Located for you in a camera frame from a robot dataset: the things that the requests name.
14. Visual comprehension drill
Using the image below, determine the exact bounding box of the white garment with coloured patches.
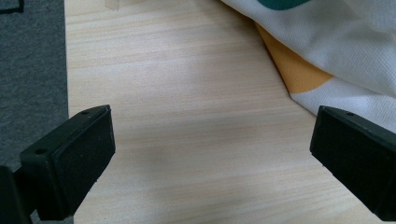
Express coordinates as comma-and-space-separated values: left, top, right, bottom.
219, 0, 396, 134

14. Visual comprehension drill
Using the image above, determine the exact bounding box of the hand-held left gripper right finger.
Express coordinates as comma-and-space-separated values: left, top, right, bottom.
309, 105, 396, 222

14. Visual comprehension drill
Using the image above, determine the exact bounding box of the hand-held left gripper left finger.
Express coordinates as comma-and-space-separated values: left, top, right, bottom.
19, 104, 117, 221

